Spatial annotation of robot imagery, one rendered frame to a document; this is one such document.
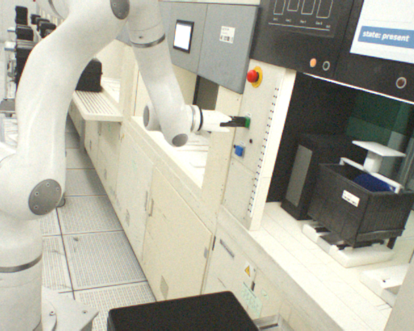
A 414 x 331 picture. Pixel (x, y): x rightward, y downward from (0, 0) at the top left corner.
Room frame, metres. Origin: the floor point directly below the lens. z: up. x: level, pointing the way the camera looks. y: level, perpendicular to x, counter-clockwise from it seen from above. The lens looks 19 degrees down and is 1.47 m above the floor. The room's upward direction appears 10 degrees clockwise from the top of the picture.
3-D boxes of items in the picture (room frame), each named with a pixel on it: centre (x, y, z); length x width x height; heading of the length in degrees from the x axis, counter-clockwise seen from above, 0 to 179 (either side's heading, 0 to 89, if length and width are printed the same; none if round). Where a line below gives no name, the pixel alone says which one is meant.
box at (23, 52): (4.15, 2.05, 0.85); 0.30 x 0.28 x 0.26; 27
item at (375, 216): (1.16, -0.50, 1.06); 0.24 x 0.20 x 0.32; 28
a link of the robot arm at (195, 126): (1.17, 0.07, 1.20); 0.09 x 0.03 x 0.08; 28
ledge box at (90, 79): (3.38, 1.18, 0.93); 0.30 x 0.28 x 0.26; 25
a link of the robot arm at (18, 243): (0.71, 0.40, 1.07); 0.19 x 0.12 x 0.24; 61
